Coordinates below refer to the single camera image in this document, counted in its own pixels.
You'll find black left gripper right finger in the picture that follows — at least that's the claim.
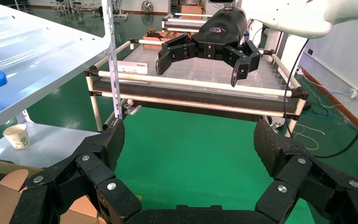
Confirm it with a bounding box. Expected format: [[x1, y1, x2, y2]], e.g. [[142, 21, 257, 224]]
[[253, 119, 358, 224]]

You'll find brown cardboard box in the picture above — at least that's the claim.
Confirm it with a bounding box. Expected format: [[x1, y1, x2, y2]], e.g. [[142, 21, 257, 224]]
[[0, 168, 106, 224]]

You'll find background white pipe rack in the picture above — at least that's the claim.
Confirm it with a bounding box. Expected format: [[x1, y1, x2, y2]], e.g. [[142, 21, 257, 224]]
[[161, 12, 217, 34]]

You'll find perforated white shelf post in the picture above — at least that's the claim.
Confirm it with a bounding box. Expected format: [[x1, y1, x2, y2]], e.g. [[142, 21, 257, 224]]
[[101, 0, 124, 120]]

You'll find white pipe cart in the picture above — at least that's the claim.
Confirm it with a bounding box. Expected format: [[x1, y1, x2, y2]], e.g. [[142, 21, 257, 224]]
[[84, 38, 310, 138]]

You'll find small white carton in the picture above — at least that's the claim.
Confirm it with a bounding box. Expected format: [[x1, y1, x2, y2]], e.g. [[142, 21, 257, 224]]
[[117, 60, 148, 76]]

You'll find white shelf table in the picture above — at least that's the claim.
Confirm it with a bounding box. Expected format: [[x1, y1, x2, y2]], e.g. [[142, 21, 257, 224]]
[[0, 0, 112, 138]]

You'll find round floor fan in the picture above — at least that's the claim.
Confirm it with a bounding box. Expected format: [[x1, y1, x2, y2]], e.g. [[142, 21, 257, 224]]
[[141, 0, 154, 14]]

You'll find silver binder clip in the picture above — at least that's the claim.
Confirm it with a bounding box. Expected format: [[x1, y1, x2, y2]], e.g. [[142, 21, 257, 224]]
[[123, 99, 143, 116]]

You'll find clear acrylic sheet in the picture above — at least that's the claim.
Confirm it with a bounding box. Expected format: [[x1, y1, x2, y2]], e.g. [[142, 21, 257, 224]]
[[100, 46, 288, 100]]

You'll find white paper cup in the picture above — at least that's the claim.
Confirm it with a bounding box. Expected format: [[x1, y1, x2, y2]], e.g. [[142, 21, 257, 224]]
[[2, 124, 31, 150]]

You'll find brown box with parts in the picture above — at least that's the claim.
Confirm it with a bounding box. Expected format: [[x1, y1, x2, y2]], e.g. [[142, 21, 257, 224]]
[[141, 28, 193, 52]]

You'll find closed brown cardboard carton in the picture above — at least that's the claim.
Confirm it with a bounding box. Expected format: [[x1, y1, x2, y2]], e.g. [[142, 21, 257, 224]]
[[180, 4, 204, 20]]

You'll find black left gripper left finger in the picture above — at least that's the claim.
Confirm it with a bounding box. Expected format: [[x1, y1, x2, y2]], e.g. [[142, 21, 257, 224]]
[[9, 117, 143, 224]]

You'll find metal stool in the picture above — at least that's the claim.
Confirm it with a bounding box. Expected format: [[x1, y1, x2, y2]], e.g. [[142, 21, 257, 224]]
[[51, 0, 69, 15], [71, 1, 86, 15]]

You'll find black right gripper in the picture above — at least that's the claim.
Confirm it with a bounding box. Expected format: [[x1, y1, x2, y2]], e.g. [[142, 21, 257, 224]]
[[155, 7, 262, 88]]

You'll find black hanging cable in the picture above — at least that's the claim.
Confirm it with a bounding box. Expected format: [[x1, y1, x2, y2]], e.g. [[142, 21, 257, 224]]
[[283, 38, 358, 159]]

